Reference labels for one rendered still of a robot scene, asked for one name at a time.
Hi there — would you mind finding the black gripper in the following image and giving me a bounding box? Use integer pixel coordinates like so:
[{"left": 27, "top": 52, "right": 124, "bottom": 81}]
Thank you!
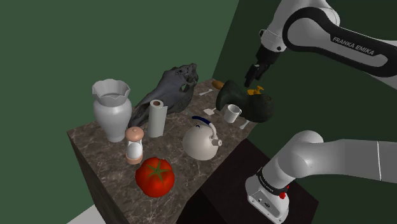
[{"left": 244, "top": 45, "right": 282, "bottom": 88}]

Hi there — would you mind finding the red tomato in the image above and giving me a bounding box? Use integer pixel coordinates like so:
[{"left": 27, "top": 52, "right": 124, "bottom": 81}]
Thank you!
[{"left": 134, "top": 157, "right": 176, "bottom": 199}]

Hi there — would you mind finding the pink and white salt shaker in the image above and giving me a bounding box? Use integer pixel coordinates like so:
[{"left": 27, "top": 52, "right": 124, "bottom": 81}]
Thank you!
[{"left": 125, "top": 126, "right": 145, "bottom": 165}]

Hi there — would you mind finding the white kettle with blue handle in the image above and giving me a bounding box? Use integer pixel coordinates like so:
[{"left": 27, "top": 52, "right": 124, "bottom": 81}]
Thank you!
[{"left": 181, "top": 115, "right": 223, "bottom": 162}]

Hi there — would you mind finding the small yellow figure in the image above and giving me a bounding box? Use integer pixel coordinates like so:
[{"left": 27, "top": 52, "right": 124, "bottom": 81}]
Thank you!
[{"left": 246, "top": 85, "right": 265, "bottom": 96}]

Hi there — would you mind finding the white paper towel roll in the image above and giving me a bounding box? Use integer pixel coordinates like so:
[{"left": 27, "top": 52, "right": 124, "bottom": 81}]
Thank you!
[{"left": 146, "top": 99, "right": 169, "bottom": 139}]

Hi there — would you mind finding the dark green curved sculpture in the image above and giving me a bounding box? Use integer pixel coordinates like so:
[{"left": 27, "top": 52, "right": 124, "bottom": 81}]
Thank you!
[{"left": 215, "top": 80, "right": 275, "bottom": 123}]

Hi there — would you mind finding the white scalloped vase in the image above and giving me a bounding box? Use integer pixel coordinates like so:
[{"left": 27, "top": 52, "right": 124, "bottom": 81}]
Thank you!
[{"left": 92, "top": 78, "right": 134, "bottom": 143}]

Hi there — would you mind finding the white cup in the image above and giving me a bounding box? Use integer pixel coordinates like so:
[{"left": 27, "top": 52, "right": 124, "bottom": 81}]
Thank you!
[{"left": 223, "top": 104, "right": 242, "bottom": 124}]

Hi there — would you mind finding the dark grey animal skull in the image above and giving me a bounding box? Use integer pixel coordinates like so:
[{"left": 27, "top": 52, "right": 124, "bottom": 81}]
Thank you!
[{"left": 128, "top": 62, "right": 200, "bottom": 129}]

